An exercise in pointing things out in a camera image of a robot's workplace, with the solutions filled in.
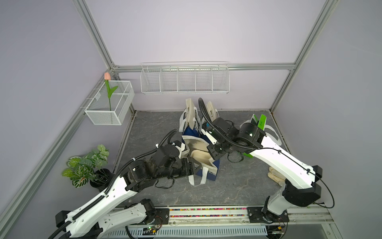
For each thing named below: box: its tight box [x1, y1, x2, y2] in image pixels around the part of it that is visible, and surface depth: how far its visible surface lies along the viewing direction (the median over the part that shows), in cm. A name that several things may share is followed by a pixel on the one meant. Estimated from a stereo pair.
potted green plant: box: [61, 144, 115, 192], surface depth 66 cm
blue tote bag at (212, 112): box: [205, 100, 220, 123], surface depth 91 cm
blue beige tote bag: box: [180, 135, 220, 187], surface depth 70 cm
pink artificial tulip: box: [103, 72, 119, 112], surface depth 85 cm
